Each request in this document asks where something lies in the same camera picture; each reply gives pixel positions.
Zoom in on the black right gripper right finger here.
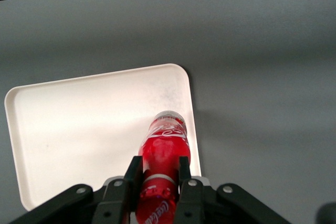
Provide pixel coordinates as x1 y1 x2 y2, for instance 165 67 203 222
174 156 206 224

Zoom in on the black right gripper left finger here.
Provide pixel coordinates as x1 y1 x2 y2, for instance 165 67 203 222
93 155 144 224

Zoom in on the red coke bottle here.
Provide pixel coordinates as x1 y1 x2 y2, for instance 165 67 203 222
135 110 191 224

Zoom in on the cream plastic tray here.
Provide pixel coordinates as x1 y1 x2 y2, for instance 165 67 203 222
4 63 202 212

